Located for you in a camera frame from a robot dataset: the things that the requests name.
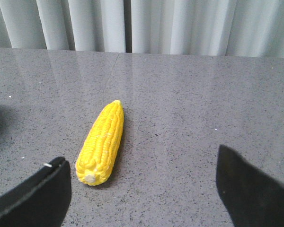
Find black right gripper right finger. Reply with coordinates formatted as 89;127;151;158
216;145;284;227

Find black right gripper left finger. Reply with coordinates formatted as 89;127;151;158
0;157;71;227

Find yellow corn cob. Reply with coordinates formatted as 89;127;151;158
76;100;124;186

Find white pleated curtain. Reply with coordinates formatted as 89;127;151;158
0;0;284;58

